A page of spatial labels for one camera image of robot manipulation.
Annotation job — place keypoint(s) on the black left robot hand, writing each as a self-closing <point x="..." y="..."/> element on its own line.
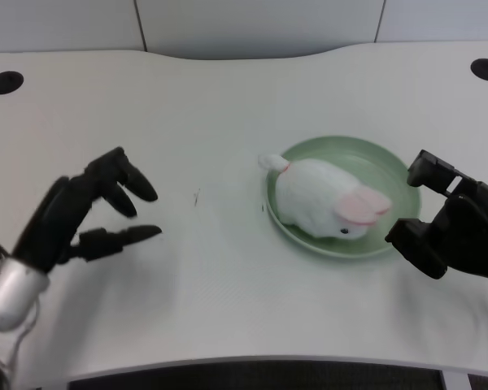
<point x="53" y="219"/>

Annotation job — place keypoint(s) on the dark textured panel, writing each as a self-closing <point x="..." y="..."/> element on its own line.
<point x="248" y="375"/>

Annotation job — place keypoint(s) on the white pink-eared rabbit doll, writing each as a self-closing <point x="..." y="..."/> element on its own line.
<point x="313" y="195"/>

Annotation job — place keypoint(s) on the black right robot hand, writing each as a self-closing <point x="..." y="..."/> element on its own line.
<point x="467" y="231"/>

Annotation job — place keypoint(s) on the light green round plate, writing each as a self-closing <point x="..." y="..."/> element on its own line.
<point x="398" y="191"/>

